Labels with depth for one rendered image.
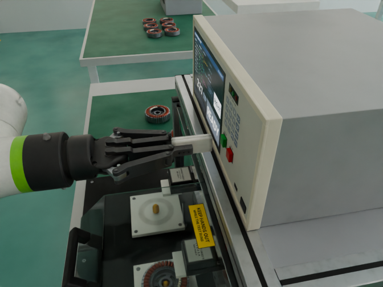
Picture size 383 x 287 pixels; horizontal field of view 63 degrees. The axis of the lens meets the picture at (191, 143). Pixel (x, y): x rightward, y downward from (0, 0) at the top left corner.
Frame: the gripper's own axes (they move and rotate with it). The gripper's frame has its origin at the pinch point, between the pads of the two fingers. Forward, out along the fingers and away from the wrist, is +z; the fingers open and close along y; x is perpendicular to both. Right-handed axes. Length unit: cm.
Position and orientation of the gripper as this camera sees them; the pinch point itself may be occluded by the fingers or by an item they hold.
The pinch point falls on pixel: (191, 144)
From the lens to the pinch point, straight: 54.5
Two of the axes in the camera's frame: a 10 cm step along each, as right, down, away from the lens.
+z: 9.8, -1.1, 1.5
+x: 0.0, -7.9, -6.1
